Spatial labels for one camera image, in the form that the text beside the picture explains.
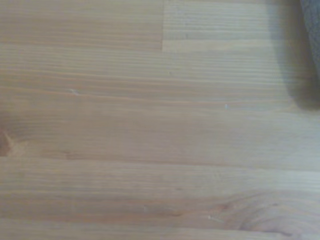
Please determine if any gray towel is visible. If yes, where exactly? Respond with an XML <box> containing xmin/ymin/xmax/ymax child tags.
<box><xmin>299</xmin><ymin>0</ymin><xmax>320</xmax><ymax>73</ymax></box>

